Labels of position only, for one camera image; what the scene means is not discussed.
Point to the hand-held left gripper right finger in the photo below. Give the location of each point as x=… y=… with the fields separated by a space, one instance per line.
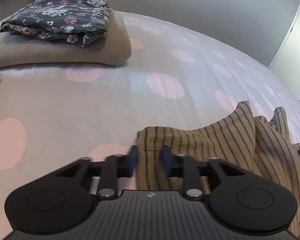
x=166 y=162

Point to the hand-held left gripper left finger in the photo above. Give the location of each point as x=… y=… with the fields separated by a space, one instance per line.
x=133 y=160

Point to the beige striped garment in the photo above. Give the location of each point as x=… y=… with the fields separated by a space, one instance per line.
x=230 y=142

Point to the pink dotted bed sheet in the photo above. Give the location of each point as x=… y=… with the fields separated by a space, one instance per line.
x=115 y=100

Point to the white door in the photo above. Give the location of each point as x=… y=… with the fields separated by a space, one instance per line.
x=296 y=42

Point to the beige folded fleece blanket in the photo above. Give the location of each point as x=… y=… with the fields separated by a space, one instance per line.
x=72 y=53

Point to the dark floral folded cloth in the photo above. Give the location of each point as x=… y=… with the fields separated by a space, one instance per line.
x=57 y=15

